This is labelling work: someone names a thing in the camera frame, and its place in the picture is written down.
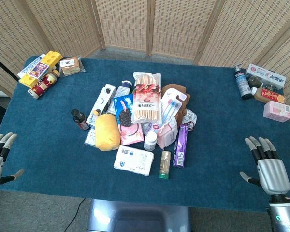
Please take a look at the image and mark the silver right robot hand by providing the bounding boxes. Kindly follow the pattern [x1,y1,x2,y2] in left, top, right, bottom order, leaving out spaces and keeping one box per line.
[239,136,290,195]

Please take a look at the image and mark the yellow plush toy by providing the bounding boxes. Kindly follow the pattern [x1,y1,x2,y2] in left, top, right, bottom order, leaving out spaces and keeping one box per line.
[92,109,121,152]

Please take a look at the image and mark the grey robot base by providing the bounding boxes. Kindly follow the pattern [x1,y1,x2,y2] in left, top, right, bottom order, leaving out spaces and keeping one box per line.
[86,198,192,232]

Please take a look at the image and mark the blue carpet table cover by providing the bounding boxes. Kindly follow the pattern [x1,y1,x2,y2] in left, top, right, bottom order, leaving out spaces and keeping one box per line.
[0,55,290,213]

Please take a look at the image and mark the pink box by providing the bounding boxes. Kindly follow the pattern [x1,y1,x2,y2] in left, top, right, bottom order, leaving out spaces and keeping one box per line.
[262,100,290,124]

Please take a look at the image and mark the brown drink bottle red label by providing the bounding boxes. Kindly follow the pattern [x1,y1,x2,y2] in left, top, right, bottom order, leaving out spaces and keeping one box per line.
[250,87,287,105]

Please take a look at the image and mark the dark green round object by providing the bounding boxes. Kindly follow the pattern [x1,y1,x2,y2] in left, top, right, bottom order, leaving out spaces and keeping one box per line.
[247,75,264,89]

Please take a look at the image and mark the small dark bottle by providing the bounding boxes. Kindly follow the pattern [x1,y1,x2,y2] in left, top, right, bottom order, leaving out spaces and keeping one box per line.
[71,108,90,131]

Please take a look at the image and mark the dark blue pump bottle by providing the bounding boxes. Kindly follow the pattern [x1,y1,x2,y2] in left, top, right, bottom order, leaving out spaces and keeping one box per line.
[233,63,253,101]

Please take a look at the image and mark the purple long box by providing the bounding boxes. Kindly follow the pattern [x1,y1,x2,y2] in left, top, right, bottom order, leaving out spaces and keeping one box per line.
[172,123,190,169]

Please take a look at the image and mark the red label jar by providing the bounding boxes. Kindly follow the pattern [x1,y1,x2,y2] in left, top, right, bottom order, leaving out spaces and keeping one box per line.
[27,69,59,100]

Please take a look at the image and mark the white toothpaste box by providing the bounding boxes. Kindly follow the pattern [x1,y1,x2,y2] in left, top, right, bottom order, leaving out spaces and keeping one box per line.
[245,63,287,90]

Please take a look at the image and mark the silver foil packet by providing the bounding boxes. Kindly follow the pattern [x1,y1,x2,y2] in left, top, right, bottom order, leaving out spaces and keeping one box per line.
[182,108,198,133]

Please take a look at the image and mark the white blue long box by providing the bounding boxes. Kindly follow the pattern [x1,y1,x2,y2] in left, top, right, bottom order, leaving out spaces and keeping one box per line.
[17,54,47,79]

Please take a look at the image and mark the purple card box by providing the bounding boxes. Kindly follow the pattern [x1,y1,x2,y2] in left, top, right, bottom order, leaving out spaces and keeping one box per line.
[28,61,52,81]

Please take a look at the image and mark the toothpick bottle green cap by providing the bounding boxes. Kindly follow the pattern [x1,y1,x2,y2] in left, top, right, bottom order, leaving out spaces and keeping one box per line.
[158,150,172,180]

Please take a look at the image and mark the pink tissue packet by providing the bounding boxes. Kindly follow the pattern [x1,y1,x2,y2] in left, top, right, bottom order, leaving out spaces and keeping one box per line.
[156,117,179,150]

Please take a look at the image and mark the wicker folding screen panel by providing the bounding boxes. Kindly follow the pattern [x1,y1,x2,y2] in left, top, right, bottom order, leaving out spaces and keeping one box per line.
[94,0,152,56]
[261,24,290,132]
[151,0,223,61]
[21,0,106,59]
[194,0,290,69]
[0,0,49,97]

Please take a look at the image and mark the yellow cheese-shaped box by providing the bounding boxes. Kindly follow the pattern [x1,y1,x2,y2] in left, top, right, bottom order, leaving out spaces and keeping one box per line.
[19,50,64,89]

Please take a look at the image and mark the toothbrush blister pack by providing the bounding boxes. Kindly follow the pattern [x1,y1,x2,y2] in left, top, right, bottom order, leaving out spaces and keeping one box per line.
[160,87,188,123]

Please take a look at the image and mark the white box with black circles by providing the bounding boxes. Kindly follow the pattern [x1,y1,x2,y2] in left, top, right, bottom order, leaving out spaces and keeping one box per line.
[85,83,117,127]

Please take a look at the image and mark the wrapped sandwich package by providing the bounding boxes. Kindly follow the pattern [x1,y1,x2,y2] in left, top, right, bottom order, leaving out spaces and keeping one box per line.
[58,56,86,77]

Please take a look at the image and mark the white pill bottle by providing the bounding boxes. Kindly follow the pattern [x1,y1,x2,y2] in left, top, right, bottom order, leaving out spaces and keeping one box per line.
[143,131,159,152]

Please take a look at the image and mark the small clear clips packet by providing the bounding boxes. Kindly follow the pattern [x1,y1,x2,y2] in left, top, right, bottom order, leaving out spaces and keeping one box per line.
[142,121,163,134]

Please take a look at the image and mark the white tissue package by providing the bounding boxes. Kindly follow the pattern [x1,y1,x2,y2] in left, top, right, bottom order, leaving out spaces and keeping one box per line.
[113,145,155,177]

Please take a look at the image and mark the pink flat packet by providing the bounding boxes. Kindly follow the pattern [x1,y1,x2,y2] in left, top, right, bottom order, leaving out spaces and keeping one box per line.
[119,123,145,146]

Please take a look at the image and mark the blue cookie packet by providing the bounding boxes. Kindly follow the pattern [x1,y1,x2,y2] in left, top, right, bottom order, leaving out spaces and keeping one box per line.
[113,93,135,127]

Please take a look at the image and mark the bamboo chopsticks pack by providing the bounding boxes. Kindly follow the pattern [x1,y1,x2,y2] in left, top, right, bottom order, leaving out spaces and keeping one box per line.
[131,71,163,125]

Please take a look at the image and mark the white bottle blue cap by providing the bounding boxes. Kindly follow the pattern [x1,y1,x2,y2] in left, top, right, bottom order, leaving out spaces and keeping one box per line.
[107,80,134,114]

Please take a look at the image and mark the black floor cable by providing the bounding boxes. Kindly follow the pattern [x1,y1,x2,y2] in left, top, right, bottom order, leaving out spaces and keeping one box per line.
[68,198,86,232]

